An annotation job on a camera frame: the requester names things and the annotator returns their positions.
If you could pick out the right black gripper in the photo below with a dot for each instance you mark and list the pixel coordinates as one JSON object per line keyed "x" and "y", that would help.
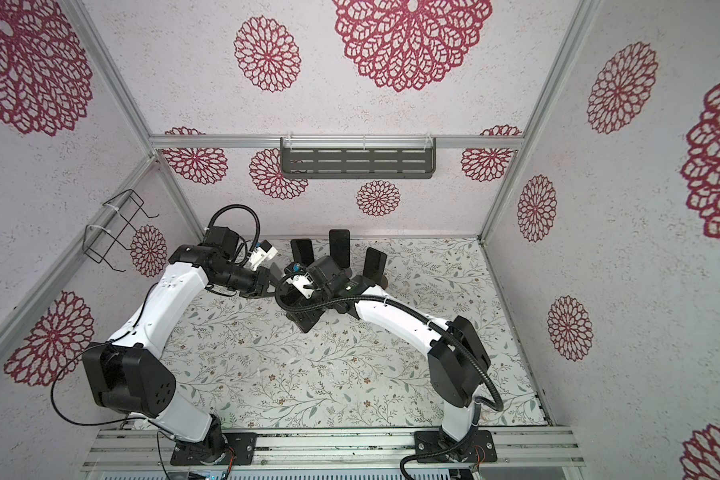
{"x": 300, "y": 315}

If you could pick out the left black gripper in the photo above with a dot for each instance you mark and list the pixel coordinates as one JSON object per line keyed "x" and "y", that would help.
{"x": 260, "y": 288}

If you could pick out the black phone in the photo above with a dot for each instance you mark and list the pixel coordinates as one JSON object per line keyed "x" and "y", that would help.
{"x": 374, "y": 263}
{"x": 340, "y": 249}
{"x": 303, "y": 251}

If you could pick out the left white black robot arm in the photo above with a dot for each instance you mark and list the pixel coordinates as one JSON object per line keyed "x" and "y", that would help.
{"x": 125, "y": 373}

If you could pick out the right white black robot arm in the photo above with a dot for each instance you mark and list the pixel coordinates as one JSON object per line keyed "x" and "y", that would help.
{"x": 457, "y": 360}

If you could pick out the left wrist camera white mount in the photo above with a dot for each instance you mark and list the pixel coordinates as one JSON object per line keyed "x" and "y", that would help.
{"x": 262, "y": 253}

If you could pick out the aluminium front rail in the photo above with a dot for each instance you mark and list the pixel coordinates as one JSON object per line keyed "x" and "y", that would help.
{"x": 337, "y": 448}

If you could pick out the grey slotted wall shelf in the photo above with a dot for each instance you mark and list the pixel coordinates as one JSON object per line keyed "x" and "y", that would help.
{"x": 359, "y": 159}

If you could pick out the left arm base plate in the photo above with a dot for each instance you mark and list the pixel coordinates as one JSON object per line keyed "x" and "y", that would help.
{"x": 222, "y": 449}

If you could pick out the black wire wall rack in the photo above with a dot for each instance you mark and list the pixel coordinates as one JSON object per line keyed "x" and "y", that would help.
{"x": 102, "y": 236}

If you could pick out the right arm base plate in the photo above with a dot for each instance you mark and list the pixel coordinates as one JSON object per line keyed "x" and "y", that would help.
{"x": 435, "y": 447}

